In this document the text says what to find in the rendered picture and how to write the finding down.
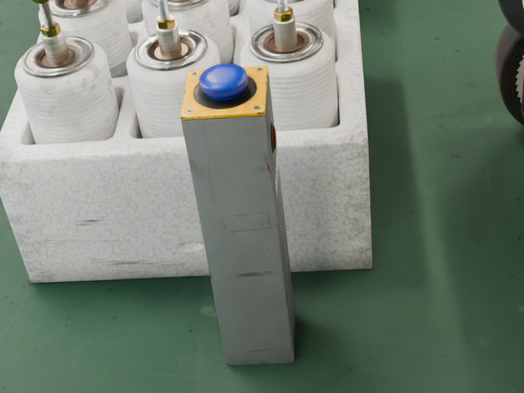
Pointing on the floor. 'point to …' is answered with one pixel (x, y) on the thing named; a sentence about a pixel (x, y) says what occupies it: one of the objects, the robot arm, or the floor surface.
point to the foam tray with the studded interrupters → (183, 186)
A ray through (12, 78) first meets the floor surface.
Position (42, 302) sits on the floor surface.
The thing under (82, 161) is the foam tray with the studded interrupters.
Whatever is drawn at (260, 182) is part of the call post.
